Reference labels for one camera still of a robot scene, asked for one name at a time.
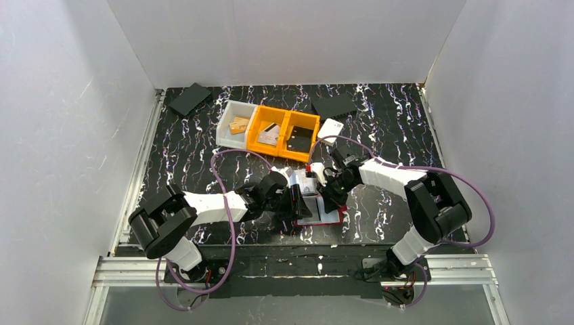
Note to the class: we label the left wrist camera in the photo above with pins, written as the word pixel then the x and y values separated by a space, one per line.
pixel 287 172

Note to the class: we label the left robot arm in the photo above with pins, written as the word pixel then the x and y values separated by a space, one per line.
pixel 161 224

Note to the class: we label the black card in bin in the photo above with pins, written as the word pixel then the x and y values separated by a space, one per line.
pixel 300 140

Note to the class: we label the black flat box left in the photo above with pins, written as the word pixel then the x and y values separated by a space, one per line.
pixel 190 100

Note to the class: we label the silver VIP card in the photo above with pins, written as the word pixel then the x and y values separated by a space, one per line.
pixel 269 135

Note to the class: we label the gold card in white bin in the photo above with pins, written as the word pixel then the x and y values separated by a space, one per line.
pixel 240 122

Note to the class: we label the yellow bin with silver card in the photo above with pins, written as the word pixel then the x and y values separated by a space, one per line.
pixel 265 116

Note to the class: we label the black flat box right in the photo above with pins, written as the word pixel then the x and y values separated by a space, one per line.
pixel 334 107

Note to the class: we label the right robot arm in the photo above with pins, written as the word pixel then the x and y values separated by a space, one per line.
pixel 436 205

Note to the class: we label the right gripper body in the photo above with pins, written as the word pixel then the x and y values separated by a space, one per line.
pixel 326 191

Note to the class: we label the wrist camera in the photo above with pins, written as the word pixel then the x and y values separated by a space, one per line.
pixel 287 172
pixel 316 170

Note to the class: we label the black flat box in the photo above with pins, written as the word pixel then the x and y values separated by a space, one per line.
pixel 190 100
pixel 334 107

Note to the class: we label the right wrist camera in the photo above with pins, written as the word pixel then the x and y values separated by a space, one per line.
pixel 316 170

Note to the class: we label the gold card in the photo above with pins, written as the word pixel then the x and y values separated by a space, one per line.
pixel 235 131
pixel 240 122

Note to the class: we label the white plastic bin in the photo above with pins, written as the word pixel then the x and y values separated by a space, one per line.
pixel 223 136

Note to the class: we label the aluminium table rail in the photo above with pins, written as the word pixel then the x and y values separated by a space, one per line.
pixel 98 294

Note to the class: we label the red card holder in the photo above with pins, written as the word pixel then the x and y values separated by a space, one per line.
pixel 319 216

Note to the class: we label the white small box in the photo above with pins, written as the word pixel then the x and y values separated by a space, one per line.
pixel 329 130

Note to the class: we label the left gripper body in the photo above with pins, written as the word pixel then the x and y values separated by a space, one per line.
pixel 293 202

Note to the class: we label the yellow bin with black card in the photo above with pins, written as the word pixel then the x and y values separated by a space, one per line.
pixel 300 119

